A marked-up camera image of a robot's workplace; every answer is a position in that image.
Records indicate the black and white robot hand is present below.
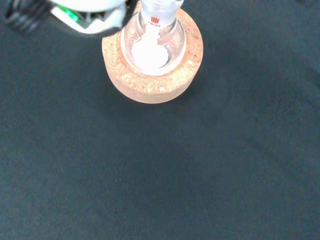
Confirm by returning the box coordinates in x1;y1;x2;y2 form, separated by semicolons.
4;0;129;39

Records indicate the round-bottom glass flask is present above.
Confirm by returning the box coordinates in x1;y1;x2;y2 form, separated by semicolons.
119;0;187;76

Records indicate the black cloth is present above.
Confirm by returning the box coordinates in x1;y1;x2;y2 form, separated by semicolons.
0;0;320;240

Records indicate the cork ring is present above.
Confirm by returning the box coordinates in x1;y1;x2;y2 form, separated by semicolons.
101;6;204;105

